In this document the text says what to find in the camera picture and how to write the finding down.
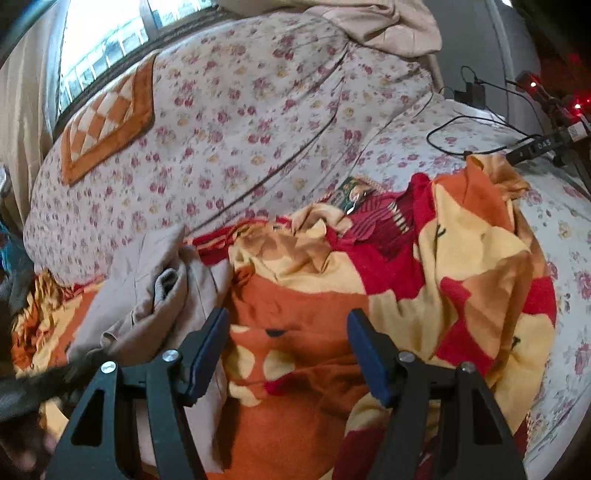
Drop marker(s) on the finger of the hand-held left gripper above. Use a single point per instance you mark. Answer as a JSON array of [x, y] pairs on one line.
[[46, 385]]

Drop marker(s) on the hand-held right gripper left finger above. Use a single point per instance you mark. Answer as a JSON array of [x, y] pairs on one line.
[[210, 355]]

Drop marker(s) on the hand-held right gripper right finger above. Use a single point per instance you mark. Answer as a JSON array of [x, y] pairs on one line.
[[369, 355]]

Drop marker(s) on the beige zip jacket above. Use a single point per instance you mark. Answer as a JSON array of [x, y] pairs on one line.
[[138, 286]]

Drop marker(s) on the orange red yellow printed blanket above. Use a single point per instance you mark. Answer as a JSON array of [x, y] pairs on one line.
[[300, 314]]

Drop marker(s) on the blue cloth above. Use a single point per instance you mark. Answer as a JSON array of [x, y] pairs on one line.
[[11, 249]]

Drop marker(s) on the floral quilt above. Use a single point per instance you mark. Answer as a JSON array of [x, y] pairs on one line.
[[231, 138]]

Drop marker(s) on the floral bed sheet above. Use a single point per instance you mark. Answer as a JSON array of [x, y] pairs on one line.
[[563, 221]]

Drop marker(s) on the orange checkered cushion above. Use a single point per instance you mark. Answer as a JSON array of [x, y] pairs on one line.
[[111, 115]]

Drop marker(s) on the beige curtain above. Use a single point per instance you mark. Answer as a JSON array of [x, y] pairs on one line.
[[392, 27], [27, 115]]

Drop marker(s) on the black power adapter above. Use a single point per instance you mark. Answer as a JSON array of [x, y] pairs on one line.
[[471, 94]]

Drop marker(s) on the device with red lights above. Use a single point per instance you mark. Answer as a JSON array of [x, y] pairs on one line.
[[554, 101]]

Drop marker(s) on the window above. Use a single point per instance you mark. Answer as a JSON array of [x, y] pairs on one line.
[[106, 41]]

